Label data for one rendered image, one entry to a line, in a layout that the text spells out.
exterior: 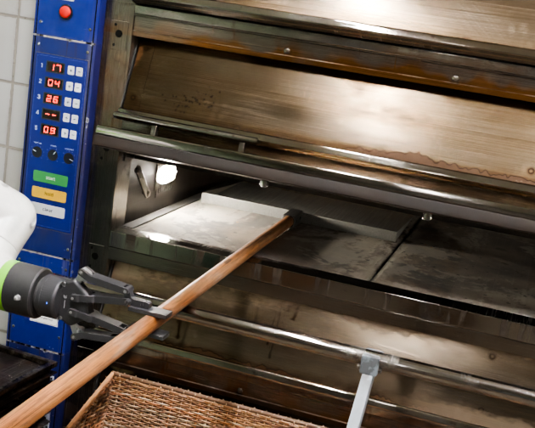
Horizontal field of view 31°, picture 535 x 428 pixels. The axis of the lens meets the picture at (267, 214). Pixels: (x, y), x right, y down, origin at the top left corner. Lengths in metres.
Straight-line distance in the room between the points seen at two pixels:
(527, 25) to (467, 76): 0.15
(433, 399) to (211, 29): 0.93
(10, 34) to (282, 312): 0.90
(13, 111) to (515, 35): 1.15
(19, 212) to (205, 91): 0.54
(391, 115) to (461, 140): 0.15
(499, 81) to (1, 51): 1.14
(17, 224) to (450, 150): 0.87
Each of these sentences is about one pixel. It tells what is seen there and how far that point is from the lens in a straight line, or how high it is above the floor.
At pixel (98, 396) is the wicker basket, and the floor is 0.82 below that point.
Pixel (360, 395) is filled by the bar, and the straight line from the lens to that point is 1.71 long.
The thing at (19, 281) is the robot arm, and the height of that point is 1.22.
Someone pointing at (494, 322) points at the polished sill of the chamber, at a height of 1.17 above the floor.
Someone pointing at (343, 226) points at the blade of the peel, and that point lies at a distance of 2.55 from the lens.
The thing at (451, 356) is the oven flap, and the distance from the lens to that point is 2.11.
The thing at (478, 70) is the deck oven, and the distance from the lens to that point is 1.98.
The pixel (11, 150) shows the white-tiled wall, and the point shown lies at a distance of 2.35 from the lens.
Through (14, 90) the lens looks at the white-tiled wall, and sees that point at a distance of 2.33.
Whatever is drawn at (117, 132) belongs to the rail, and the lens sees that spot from 2.05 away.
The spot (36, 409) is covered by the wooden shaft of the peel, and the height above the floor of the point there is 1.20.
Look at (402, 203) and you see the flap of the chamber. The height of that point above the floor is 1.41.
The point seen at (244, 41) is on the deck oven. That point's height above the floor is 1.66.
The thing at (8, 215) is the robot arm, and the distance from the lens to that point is 1.80.
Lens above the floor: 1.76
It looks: 13 degrees down
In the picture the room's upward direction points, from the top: 8 degrees clockwise
